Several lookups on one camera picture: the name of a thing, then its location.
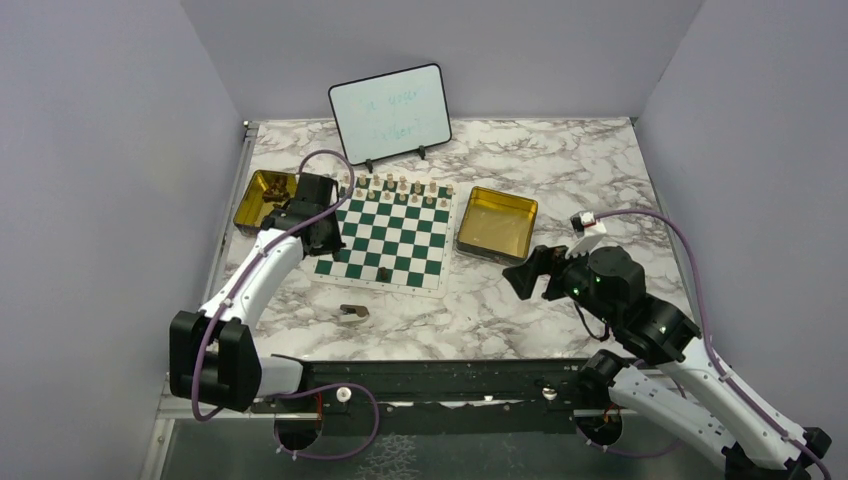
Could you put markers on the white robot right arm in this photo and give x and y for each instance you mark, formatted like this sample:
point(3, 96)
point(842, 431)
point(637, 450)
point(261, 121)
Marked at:
point(721, 417)

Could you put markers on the gold tin box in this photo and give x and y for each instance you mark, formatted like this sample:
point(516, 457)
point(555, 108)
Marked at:
point(497, 226)
point(252, 209)

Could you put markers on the dark pieces in tin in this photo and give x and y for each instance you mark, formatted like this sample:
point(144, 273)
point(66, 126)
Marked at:
point(277, 194)

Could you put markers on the green white chess board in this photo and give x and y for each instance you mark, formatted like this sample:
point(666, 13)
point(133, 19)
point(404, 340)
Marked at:
point(415, 244)

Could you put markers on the right gold tin box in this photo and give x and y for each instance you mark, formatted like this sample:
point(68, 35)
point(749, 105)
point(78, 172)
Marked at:
point(497, 226)

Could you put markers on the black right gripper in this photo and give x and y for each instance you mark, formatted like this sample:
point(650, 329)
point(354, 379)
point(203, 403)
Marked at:
point(544, 259)

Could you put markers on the left gold tin box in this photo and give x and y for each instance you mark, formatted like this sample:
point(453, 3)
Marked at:
point(252, 209)

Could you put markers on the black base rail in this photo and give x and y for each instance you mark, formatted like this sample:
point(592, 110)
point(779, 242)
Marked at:
point(352, 398)

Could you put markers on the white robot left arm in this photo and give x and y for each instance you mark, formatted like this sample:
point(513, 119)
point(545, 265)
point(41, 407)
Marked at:
point(213, 358)

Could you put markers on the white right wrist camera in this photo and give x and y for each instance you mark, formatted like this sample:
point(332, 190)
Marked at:
point(590, 232)

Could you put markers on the small whiteboard on stand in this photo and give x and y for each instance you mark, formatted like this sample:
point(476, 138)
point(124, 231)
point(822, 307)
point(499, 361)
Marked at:
point(391, 114)

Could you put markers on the light chess pieces row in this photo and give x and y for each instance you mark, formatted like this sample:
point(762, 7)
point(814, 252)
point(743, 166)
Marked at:
point(369, 191)

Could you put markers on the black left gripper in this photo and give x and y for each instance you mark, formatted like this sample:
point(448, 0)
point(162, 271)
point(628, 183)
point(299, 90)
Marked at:
point(334, 243)

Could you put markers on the beige plastic clip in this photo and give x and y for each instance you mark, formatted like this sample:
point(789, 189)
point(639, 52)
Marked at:
point(353, 313)

